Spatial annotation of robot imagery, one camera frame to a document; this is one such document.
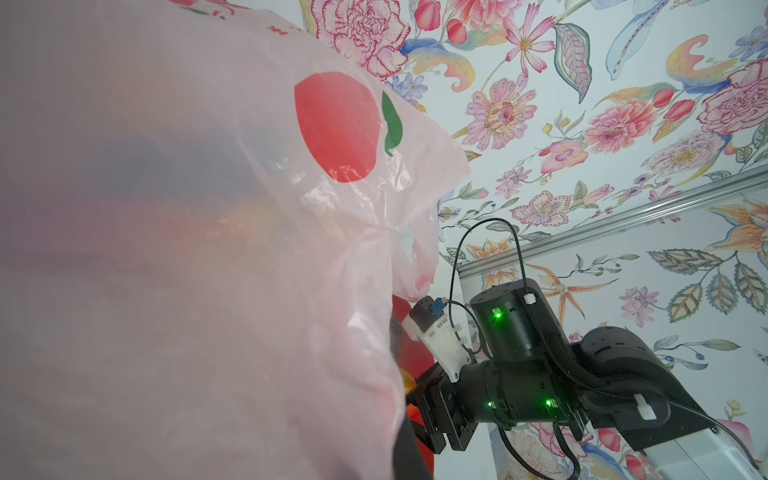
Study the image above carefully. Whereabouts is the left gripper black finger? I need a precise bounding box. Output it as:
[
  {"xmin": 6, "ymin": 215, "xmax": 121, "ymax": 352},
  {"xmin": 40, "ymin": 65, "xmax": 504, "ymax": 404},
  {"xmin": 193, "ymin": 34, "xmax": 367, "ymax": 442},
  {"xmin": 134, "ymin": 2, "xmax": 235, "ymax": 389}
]
[{"xmin": 392, "ymin": 417, "xmax": 433, "ymax": 480}]

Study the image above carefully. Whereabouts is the pink plastic bag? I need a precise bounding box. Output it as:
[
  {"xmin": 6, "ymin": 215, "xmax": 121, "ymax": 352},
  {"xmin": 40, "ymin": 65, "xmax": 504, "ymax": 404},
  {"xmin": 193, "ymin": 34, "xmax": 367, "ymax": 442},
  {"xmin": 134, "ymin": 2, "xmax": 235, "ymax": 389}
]
[{"xmin": 1, "ymin": 1, "xmax": 469, "ymax": 479}]

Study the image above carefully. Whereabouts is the red flower-shaped plastic plate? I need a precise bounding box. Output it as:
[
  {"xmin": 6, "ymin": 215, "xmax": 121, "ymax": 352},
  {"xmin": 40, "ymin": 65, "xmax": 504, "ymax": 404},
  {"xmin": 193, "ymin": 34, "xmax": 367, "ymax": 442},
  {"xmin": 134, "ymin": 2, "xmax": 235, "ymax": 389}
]
[{"xmin": 390, "ymin": 296, "xmax": 434, "ymax": 478}]

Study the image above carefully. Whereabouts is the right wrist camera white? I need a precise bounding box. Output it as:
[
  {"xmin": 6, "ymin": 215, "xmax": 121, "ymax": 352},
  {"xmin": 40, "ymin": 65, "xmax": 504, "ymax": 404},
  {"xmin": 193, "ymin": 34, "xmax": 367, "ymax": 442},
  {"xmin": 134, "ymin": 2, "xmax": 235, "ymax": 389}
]
[{"xmin": 401, "ymin": 296, "xmax": 472, "ymax": 383}]

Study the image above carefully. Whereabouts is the thin black cable right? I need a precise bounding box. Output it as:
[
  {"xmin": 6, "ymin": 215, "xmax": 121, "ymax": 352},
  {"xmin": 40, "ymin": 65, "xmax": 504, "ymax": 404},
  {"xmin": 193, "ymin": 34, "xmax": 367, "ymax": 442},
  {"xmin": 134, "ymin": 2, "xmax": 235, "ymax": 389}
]
[{"xmin": 446, "ymin": 217, "xmax": 768, "ymax": 480}]

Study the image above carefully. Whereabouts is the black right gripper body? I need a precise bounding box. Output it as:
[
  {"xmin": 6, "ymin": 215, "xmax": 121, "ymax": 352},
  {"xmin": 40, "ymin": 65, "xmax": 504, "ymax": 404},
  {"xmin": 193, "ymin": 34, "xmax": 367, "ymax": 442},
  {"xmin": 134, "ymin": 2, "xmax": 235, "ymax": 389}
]
[{"xmin": 406, "ymin": 363, "xmax": 478, "ymax": 453}]

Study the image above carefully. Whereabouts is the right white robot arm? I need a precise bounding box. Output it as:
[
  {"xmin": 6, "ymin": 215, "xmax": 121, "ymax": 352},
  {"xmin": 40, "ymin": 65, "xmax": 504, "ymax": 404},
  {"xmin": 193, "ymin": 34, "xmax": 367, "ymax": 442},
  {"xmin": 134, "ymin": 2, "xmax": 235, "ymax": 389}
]
[{"xmin": 403, "ymin": 279, "xmax": 766, "ymax": 479}]

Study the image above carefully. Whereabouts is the aluminium corner post right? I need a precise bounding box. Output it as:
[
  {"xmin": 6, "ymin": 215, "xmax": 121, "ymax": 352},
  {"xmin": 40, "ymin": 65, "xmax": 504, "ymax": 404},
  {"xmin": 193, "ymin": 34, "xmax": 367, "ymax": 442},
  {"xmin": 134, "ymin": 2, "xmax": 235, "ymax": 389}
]
[{"xmin": 457, "ymin": 161, "xmax": 768, "ymax": 280}]

